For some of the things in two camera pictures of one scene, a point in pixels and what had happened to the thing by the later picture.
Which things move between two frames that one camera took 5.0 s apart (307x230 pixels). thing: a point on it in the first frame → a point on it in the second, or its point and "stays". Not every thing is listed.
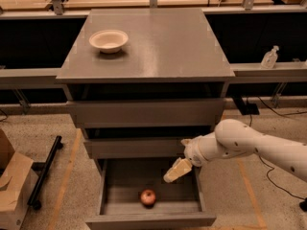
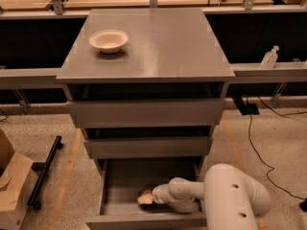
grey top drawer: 201,113 stays
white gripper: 194,151 → 157,195
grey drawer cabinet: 139,81 stays
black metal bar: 42,167 stays
